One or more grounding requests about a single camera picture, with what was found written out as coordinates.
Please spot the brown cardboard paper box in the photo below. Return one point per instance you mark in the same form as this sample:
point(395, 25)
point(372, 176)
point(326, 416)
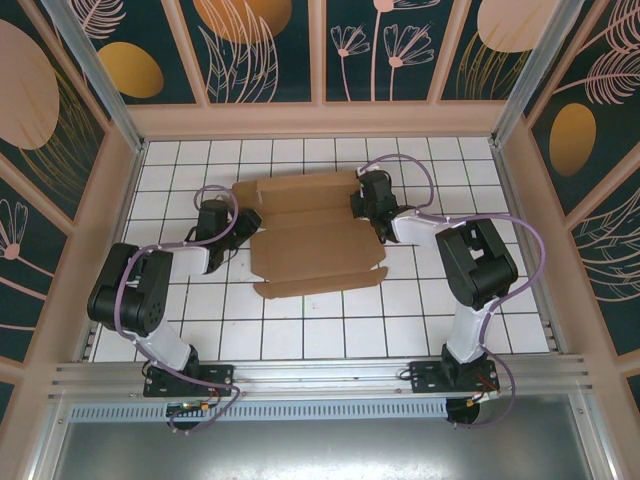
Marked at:
point(315, 240)

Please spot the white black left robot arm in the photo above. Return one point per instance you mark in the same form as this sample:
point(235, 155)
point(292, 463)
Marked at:
point(167, 345)

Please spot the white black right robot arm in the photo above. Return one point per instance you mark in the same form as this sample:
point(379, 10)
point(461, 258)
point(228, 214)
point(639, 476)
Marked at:
point(467, 335)

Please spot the yellow power connector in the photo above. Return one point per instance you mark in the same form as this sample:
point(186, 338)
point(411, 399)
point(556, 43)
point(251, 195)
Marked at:
point(205, 407)
point(480, 398)

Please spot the grey metal sheet panel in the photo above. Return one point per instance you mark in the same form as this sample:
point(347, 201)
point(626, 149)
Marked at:
point(320, 450)

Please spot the aluminium table side rail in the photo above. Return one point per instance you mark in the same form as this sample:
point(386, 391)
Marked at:
point(501, 165)
point(131, 180)

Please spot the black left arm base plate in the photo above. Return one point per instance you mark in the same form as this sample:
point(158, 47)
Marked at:
point(215, 377)

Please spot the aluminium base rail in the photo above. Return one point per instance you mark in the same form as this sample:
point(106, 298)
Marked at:
point(320, 372)

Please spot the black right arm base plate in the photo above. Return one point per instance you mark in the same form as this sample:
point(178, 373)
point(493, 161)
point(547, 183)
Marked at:
point(425, 375)

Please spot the aluminium frame post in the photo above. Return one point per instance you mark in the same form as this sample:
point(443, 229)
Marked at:
point(97, 80)
point(531, 75)

